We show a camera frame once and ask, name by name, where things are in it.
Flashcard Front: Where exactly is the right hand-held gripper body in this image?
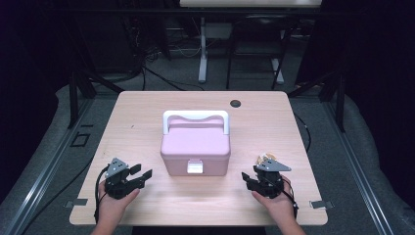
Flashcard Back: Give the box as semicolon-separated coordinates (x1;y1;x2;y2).
254;159;293;200

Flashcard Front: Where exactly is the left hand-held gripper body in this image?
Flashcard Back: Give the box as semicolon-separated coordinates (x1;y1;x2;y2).
103;157;132;201

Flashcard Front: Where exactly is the pink storage box white handle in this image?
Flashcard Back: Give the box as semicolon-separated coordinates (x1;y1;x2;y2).
160;110;232;177

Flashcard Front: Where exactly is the person's right hand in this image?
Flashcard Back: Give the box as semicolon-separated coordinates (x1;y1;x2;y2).
251;175;299;225

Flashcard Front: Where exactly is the person's left hand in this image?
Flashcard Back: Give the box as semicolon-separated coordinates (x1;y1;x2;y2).
97;180;141;225

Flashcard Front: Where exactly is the crumpled yellow white wrapper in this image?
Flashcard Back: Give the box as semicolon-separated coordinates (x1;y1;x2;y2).
256;152;278;165

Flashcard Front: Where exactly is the grey tape piece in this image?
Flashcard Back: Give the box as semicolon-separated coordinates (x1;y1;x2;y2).
309;200;335;211
65;198;89;209

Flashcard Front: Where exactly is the black metal stand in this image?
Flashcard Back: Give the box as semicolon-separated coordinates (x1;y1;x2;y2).
67;70;125;129
287;70;346;133

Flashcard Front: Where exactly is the white desk leg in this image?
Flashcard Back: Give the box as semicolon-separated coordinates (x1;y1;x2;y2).
198;17;209;84
270;30;285;85

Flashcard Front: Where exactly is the dark equipment rack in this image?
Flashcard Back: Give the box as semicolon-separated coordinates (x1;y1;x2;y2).
76;0;146;74

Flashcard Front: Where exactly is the black chair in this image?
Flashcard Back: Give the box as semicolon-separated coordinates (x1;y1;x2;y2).
225;14;300;91

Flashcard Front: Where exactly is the black metal crossbar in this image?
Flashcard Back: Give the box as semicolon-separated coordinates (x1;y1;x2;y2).
45;7;346;17

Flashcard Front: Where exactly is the left hand-held gripper black cable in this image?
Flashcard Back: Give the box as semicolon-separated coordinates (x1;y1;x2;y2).
93;164;111;224

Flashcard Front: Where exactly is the hand-held gripper black cable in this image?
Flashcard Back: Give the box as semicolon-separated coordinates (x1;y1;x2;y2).
280;181;300;219
93;164;111;224

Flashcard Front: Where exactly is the right hand-held gripper black cable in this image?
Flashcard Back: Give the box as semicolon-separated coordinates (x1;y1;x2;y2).
280;181;300;219

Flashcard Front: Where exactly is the long black floor cable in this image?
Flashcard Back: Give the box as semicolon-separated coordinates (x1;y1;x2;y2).
21;157;96;235

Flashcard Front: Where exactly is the black cable beside table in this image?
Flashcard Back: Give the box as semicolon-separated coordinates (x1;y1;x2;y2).
294;113;313;155

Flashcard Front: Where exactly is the aluminium floor rail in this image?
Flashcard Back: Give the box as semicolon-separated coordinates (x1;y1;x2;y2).
0;97;96;235
321;97;396;235

